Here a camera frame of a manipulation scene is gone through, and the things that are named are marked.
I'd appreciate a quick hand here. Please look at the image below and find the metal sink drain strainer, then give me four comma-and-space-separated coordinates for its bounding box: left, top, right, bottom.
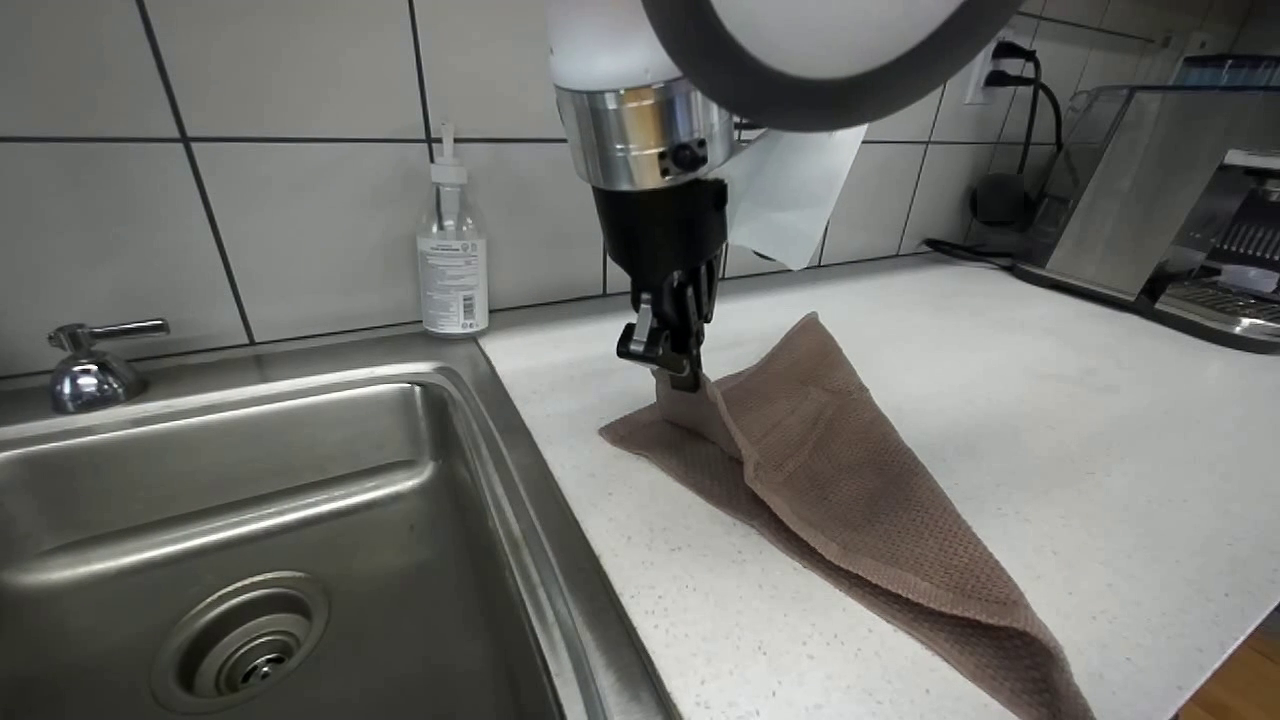
154, 568, 334, 713

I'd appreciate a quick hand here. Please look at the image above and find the white wall outlet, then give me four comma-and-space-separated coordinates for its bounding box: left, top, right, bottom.
959, 36, 1041, 107

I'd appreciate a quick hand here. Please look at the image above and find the black power cable with plug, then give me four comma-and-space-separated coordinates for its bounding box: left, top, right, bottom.
921, 36, 1074, 274

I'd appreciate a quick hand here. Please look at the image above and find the clear pump soap bottle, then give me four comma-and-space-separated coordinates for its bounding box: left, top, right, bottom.
414, 127, 491, 341

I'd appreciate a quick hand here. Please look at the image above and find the stainless steel espresso machine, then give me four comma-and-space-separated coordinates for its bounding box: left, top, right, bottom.
1003, 52, 1280, 356

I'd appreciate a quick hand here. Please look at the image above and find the brown waffle-weave towel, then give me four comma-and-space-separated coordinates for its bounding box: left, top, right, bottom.
595, 312, 1099, 720

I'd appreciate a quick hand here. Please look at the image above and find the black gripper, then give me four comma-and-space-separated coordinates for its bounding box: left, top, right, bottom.
591, 176, 734, 396

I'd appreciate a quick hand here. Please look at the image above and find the chrome faucet handle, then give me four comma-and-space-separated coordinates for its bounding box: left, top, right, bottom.
43, 318, 173, 417

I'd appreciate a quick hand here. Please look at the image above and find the stainless steel sink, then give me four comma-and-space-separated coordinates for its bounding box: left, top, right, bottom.
0, 323, 684, 720

